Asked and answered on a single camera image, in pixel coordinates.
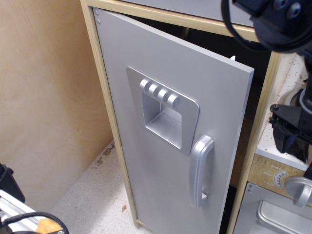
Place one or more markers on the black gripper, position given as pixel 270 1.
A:
pixel 293 121

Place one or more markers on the silver fridge door handle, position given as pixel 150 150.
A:
pixel 198 158

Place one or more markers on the silver fridge door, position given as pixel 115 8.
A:
pixel 158 171

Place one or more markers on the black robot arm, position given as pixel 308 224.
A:
pixel 283 26

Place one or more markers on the silver oven knob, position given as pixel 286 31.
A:
pixel 300 189

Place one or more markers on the silver oven door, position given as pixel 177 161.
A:
pixel 247 222

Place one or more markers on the silver ice dispenser panel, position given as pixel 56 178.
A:
pixel 167 113

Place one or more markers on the orange tape piece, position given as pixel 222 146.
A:
pixel 46 226

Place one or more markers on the black box left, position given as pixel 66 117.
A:
pixel 8 183

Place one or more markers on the wooden toy kitchen frame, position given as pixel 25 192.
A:
pixel 212 35

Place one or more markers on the silver oven door handle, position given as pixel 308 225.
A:
pixel 281 220

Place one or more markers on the aluminium rail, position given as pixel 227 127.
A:
pixel 10 206

